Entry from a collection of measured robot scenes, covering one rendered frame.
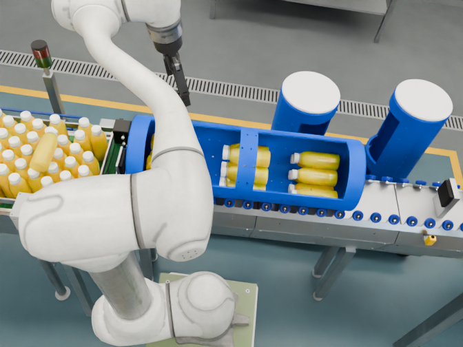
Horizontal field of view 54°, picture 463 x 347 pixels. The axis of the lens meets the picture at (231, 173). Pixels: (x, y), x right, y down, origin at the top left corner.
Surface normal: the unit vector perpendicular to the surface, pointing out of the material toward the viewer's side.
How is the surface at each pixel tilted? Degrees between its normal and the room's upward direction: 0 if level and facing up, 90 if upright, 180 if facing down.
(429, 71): 0
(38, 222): 33
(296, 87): 0
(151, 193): 9
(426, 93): 0
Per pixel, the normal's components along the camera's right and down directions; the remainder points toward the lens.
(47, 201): -0.20, -0.54
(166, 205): 0.18, -0.31
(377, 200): 0.10, -0.59
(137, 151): 0.04, 0.02
